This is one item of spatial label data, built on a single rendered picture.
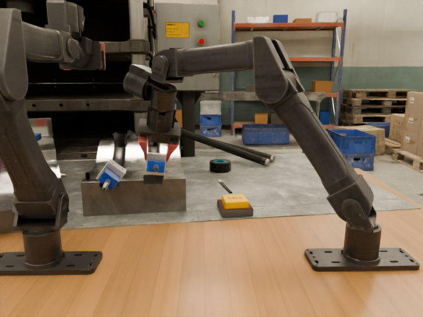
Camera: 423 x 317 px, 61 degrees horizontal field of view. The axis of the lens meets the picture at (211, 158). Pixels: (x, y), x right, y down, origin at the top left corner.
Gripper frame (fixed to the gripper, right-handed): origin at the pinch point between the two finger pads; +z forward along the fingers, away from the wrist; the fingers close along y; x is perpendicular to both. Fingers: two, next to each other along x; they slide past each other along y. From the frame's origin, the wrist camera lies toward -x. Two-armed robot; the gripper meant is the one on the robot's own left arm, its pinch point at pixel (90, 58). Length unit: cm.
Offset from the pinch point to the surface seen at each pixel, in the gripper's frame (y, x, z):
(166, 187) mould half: -20.5, 32.8, -11.3
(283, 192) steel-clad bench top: -54, 39, 4
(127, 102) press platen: 3, 14, 60
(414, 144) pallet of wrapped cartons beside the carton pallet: -301, 79, 348
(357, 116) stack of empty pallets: -306, 57, 536
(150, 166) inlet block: -17.1, 26.9, -14.1
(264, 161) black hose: -54, 36, 35
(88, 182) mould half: -1.6, 30.9, -13.7
